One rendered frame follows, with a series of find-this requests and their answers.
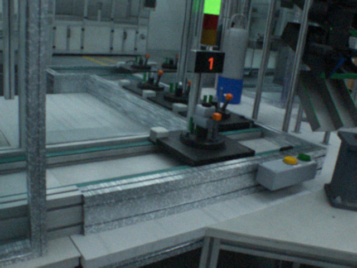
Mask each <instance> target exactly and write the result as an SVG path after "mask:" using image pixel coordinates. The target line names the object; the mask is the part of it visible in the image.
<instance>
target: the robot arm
mask: <svg viewBox="0 0 357 268"><path fill-rule="evenodd" d="M347 5H350V6H353V5H355V6H354V7H345V6H347ZM335 7H339V8H341V9H336V8H335ZM354 14H357V0H328V1H327V2H321V1H318V0H313V4H312V5H311V7H310V9H309V10H308V12H307V20H308V22H312V23H319V24H323V25H327V24H328V23H329V22H330V23H331V22H332V23H331V27H330V29H327V31H326V32H325V35H324V36H318V34H316V33H312V34H310V36H309V38H308V43H309V44H310V45H309V48H308V49H309V52H313V53H317V54H319V55H320V56H321V57H322V59H323V60H324V68H325V78H327V79H330V78H331V76H332V75H333V73H334V72H335V71H336V70H337V69H338V68H339V66H340V65H341V64H342V63H343V62H344V61H345V60H347V59H346V58H344V56H343V55H346V56H349V57H351V58H357V49H354V48H350V47H346V42H347V39H348V36H349V37H351V35H352V34H351V33H349V32H350V29H351V24H352V20H353V17H354ZM333 26H334V27H333ZM348 28H349V29H348Z"/></svg>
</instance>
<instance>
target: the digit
mask: <svg viewBox="0 0 357 268"><path fill-rule="evenodd" d="M216 58H217V54H209V53H206V58H205V66H204V72H215V66H216Z"/></svg>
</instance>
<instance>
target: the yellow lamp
mask: <svg viewBox="0 0 357 268"><path fill-rule="evenodd" d="M216 35H217V31H215V30H211V29H205V28H202V30H201V39H200V43H201V44H204V45H215V43H216Z"/></svg>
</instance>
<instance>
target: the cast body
mask: <svg viewBox="0 0 357 268"><path fill-rule="evenodd" d="M214 113H215V108H214V107H212V104H211V103H209V102H202V104H197V105H196V109H195V113H194V117H193V123H194V124H196V125H198V126H201V127H203V128H212V127H213V119H211V118H209V117H210V116H213V114H214Z"/></svg>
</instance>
